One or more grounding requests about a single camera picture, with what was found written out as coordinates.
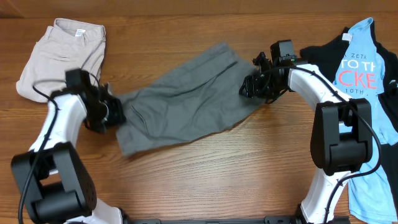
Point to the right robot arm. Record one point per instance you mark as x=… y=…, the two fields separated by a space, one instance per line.
x=342 y=136

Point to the grey shorts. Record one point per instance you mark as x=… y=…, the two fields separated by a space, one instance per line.
x=196 y=99

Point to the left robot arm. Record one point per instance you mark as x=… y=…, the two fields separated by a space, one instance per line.
x=54 y=184

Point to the beige folded pants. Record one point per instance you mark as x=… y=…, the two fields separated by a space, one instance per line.
x=66 y=45

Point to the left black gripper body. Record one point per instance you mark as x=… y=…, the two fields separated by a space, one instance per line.
x=106 y=116

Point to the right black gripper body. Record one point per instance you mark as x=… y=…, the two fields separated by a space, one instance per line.
x=266 y=88

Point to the black garment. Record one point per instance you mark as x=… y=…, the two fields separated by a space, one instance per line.
x=357 y=64

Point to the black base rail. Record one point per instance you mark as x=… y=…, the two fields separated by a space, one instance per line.
x=211 y=221

